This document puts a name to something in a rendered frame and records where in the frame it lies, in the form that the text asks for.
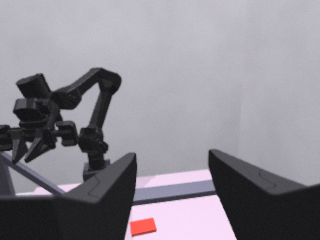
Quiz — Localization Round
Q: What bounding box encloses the red flat rectangular block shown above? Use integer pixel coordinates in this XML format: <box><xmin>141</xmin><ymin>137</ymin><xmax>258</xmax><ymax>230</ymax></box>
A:
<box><xmin>130</xmin><ymin>218</ymin><xmax>156</xmax><ymax>237</ymax></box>

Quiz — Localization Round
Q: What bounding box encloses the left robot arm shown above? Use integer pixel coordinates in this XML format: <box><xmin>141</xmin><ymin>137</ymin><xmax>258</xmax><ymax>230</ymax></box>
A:
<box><xmin>13</xmin><ymin>67</ymin><xmax>122</xmax><ymax>171</ymax></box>

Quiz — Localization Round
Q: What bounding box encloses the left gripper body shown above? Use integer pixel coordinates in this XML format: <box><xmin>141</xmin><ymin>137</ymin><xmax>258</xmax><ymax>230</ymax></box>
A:
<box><xmin>0</xmin><ymin>113</ymin><xmax>78</xmax><ymax>151</ymax></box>

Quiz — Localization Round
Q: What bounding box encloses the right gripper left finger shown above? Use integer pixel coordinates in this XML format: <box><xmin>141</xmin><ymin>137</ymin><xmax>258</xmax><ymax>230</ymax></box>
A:
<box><xmin>0</xmin><ymin>152</ymin><xmax>137</xmax><ymax>240</ymax></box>

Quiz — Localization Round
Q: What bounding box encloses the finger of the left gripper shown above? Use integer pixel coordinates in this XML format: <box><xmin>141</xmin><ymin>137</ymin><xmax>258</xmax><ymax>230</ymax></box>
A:
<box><xmin>6</xmin><ymin>130</ymin><xmax>28</xmax><ymax>164</ymax></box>
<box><xmin>24</xmin><ymin>128</ymin><xmax>56</xmax><ymax>163</ymax></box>

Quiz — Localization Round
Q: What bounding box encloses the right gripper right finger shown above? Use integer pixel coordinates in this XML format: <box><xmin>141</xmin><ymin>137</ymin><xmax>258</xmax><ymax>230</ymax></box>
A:
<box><xmin>208</xmin><ymin>149</ymin><xmax>320</xmax><ymax>240</ymax></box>

